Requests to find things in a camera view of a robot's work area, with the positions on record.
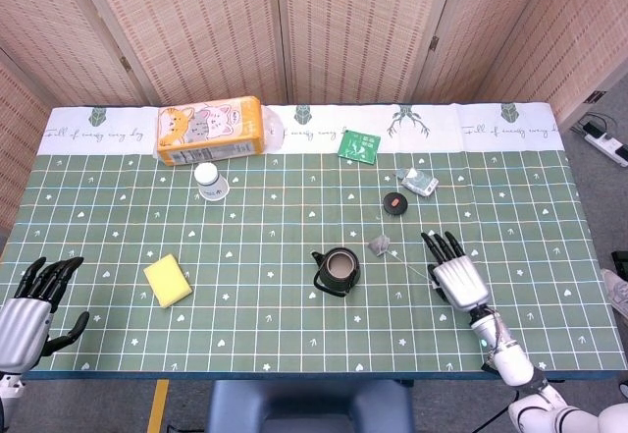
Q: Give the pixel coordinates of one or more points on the white power strip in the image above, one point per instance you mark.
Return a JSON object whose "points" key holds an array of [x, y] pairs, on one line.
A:
{"points": [[608, 146]]}

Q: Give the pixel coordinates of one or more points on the white paper cup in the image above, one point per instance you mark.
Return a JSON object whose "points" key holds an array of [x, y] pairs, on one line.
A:
{"points": [[211, 185]]}

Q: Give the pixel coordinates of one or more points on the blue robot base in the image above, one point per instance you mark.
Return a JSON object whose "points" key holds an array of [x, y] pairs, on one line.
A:
{"points": [[309, 406]]}

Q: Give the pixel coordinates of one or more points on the yellow sponge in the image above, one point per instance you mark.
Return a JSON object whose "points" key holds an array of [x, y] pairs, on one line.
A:
{"points": [[167, 281]]}

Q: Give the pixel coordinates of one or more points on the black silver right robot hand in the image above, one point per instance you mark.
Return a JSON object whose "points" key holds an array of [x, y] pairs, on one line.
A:
{"points": [[458, 283]]}

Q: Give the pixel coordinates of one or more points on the black lid with red dot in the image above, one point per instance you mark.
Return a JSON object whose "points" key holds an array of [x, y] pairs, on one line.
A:
{"points": [[395, 203]]}

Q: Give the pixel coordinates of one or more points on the silver wrapper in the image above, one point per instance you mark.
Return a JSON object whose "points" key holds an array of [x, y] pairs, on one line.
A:
{"points": [[419, 182]]}

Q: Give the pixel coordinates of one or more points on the black teapot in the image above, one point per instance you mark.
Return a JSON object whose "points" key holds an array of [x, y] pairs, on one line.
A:
{"points": [[328, 283]]}

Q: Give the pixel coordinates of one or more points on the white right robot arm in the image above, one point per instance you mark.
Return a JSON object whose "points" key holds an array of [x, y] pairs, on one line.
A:
{"points": [[512, 362]]}

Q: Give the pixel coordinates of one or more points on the green square tea packet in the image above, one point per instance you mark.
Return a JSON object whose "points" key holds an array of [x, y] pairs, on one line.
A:
{"points": [[359, 146]]}

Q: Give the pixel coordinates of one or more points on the black box on floor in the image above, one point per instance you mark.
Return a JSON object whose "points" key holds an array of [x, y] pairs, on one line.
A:
{"points": [[622, 262]]}

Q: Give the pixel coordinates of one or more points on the green grid tablecloth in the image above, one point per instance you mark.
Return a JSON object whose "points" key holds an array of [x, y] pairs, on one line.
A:
{"points": [[275, 315]]}

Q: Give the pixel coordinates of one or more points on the bamboo folding screen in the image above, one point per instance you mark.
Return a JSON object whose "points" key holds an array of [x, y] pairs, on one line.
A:
{"points": [[343, 30]]}

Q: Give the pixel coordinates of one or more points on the orange cat tissue pack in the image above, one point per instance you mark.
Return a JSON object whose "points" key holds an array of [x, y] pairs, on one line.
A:
{"points": [[206, 128]]}

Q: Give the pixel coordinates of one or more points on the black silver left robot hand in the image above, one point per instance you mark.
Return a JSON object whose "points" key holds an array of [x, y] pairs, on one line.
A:
{"points": [[19, 325]]}

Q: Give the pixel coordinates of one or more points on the grey shoe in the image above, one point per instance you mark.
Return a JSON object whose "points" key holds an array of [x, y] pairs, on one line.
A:
{"points": [[617, 290]]}

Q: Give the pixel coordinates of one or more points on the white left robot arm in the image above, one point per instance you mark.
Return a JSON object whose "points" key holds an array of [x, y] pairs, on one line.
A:
{"points": [[9, 389]]}

